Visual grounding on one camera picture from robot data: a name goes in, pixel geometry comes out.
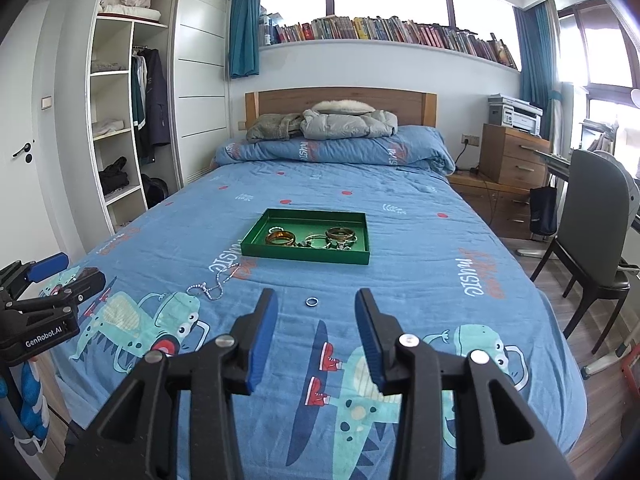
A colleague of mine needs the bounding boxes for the wooden headboard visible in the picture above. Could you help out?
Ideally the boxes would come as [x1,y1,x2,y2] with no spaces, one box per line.
[244,87,438,131]

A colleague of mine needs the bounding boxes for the short blue curtain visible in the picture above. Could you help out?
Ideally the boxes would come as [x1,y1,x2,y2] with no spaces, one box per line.
[229,0,262,79]

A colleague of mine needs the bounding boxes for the grey chair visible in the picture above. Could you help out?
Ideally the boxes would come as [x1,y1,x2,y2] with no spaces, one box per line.
[530,149,633,356]

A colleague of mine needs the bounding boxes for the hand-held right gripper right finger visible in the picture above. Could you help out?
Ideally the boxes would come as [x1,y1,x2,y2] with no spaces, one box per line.
[354,287,563,480]

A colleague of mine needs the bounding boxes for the white wardrobe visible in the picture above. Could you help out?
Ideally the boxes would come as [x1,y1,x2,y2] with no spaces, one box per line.
[87,0,231,233]

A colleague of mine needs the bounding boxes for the desk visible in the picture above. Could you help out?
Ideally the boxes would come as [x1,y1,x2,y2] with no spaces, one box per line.
[535,147,573,166]

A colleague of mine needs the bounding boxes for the green white hanging garment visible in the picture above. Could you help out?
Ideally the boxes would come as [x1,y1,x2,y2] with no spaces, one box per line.
[131,52,150,133]

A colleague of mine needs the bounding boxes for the side window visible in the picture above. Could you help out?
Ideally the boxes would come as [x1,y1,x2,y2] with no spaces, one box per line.
[555,2,640,151]

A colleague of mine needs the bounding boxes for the olive jacket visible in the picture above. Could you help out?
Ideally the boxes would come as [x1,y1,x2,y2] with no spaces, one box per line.
[246,113,306,142]

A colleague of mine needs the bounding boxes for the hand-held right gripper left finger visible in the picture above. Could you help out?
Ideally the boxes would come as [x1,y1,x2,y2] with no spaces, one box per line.
[65,287,279,480]

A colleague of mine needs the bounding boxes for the pearl necklace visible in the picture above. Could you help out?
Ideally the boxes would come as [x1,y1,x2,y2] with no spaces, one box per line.
[186,265,241,302]

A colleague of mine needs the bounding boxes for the low wooden table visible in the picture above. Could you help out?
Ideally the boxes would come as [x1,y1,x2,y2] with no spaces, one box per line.
[447,170,533,238]

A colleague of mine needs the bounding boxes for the folded blue duvet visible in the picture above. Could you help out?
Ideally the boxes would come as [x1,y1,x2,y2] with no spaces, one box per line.
[210,125,456,176]

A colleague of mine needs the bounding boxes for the wooden drawer cabinet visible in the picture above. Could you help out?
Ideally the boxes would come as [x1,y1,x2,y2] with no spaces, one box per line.
[479,124,553,191]

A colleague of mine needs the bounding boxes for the long blue curtain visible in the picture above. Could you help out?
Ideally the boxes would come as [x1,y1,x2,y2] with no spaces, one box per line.
[513,2,558,121]

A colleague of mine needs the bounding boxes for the dark hanging coat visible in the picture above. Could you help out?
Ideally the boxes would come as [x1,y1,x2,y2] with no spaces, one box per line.
[145,49,172,148]

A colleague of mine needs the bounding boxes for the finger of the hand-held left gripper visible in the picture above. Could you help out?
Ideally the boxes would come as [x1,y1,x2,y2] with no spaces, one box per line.
[50,268,107,306]
[0,253,69,306]

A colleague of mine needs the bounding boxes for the black bag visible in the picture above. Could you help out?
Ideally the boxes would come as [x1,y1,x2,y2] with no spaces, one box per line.
[529,186,558,238]

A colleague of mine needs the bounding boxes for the row of books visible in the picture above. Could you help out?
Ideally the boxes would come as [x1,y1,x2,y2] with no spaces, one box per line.
[259,12,518,68]

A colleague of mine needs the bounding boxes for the white printer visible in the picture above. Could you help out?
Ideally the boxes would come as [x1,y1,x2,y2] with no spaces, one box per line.
[487,93,543,136]

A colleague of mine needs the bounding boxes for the white door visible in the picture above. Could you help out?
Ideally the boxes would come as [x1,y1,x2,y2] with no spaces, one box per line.
[0,5,86,271]

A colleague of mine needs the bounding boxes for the green tray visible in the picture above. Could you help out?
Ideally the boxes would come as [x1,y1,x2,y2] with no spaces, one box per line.
[241,208,371,266]

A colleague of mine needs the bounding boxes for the blue printed bed cover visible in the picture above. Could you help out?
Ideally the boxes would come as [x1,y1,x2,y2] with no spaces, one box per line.
[50,162,588,480]

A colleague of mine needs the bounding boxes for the person's left hand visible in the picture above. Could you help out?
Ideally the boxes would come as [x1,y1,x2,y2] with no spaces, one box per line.
[20,360,49,438]

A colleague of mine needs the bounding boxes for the grey puffer jacket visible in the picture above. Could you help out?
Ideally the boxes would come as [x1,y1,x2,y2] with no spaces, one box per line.
[300,100,399,141]

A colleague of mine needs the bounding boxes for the black cable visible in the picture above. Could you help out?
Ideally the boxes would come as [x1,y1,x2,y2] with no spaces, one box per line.
[465,145,501,226]

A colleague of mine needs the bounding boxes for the black backpack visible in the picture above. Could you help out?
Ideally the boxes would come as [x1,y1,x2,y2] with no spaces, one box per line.
[141,174,168,208]

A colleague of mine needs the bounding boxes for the black clothes pile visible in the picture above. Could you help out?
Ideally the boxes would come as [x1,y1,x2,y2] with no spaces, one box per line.
[98,156,130,196]

